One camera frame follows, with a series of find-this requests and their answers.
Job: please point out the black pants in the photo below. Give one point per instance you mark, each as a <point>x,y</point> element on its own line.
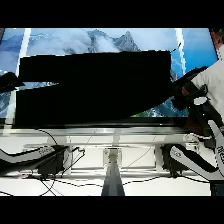
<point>100,86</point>

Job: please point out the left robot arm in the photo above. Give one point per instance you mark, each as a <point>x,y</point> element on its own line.
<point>20,156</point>

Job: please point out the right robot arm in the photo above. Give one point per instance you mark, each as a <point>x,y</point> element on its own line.
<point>200,100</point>

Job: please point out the white garment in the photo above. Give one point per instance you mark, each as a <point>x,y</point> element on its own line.
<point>215,83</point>

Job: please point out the silver frame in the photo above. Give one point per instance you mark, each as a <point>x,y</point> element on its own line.
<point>113,181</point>

